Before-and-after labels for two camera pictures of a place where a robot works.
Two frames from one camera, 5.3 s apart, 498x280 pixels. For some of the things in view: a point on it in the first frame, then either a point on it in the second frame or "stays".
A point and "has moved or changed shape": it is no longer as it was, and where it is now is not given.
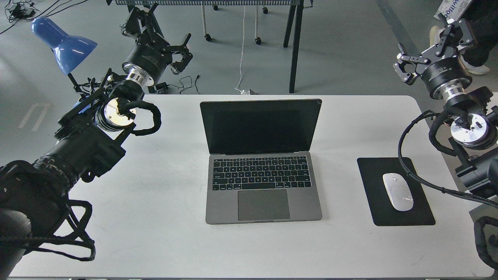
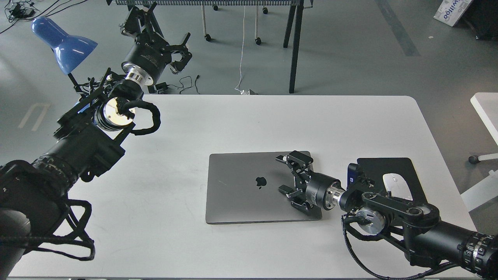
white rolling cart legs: (207, 37) stays
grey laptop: (262, 164) has moved or changed shape
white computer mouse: (399, 191) stays
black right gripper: (444, 74) to (324, 190)
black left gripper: (151, 55) stays
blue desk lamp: (69, 50) stays
